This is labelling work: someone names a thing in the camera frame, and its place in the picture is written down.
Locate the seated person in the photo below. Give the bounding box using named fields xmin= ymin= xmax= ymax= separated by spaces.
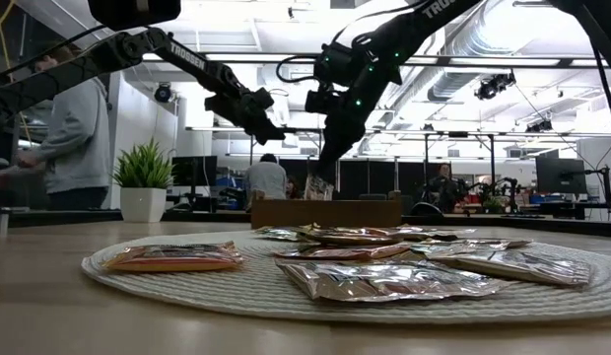
xmin=430 ymin=162 xmax=467 ymax=214

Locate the person facing away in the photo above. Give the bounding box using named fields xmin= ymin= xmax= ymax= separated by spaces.
xmin=243 ymin=152 xmax=290 ymax=201

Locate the small black monitor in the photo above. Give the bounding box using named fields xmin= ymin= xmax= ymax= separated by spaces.
xmin=170 ymin=155 xmax=219 ymax=187

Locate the wooden three-compartment box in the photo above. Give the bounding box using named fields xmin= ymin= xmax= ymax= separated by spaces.
xmin=249 ymin=189 xmax=404 ymax=231

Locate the large silver foil packet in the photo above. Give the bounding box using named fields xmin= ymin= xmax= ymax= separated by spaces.
xmin=274 ymin=258 xmax=514 ymax=303

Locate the black aluminium table frame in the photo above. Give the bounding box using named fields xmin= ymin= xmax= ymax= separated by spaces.
xmin=0 ymin=208 xmax=611 ymax=239

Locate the standing person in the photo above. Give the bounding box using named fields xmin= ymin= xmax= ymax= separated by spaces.
xmin=0 ymin=41 xmax=113 ymax=212

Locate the yellow hanging cable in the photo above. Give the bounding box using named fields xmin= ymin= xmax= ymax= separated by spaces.
xmin=0 ymin=0 xmax=35 ymax=144

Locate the black chair back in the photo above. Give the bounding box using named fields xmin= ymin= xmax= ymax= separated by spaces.
xmin=408 ymin=200 xmax=442 ymax=217

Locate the white round woven placemat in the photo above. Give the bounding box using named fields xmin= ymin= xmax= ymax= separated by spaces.
xmin=80 ymin=227 xmax=611 ymax=325

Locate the silver packet far right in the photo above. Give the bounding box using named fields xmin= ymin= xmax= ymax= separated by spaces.
xmin=426 ymin=248 xmax=593 ymax=288

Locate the green plant in white pot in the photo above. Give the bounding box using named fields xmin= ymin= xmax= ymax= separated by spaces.
xmin=111 ymin=137 xmax=177 ymax=224

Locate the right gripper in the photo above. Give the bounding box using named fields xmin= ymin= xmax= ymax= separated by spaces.
xmin=315 ymin=73 xmax=403 ymax=181

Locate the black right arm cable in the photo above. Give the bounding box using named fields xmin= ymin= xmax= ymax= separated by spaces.
xmin=275 ymin=53 xmax=331 ymax=86

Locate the large black monitor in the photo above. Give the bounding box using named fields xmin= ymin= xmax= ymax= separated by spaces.
xmin=535 ymin=156 xmax=588 ymax=195

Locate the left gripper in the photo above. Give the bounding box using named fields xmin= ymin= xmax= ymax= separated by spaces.
xmin=205 ymin=87 xmax=286 ymax=147

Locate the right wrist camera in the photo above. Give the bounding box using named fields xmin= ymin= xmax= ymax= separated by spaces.
xmin=304 ymin=90 xmax=336 ymax=115

